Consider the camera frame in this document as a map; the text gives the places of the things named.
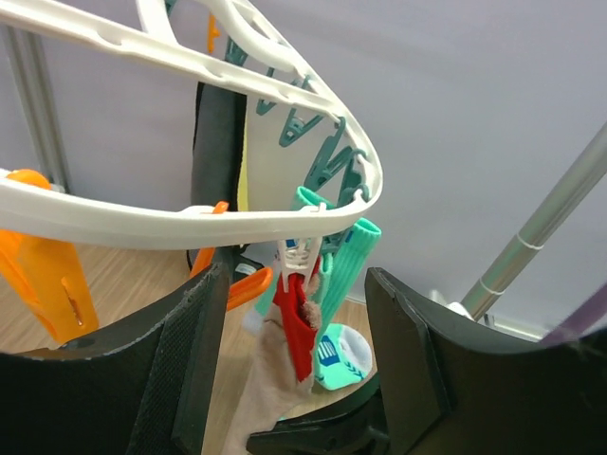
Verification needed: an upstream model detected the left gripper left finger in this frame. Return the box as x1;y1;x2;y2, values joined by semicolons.
1;264;230;454

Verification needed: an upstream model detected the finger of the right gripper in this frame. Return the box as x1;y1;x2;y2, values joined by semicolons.
247;374;390;455

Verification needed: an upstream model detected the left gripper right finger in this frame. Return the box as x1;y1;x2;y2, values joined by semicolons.
365;267;606;454

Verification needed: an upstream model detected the red sock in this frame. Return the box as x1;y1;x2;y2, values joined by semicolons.
222;272;323;455

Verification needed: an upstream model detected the white round clip hanger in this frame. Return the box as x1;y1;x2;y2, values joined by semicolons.
0;0;384;342

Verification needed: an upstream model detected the black triangular sock on hanger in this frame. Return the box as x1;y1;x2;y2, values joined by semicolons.
189;82;248;266

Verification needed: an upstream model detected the white and grey drying rack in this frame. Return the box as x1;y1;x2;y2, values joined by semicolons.
429;127;606;321

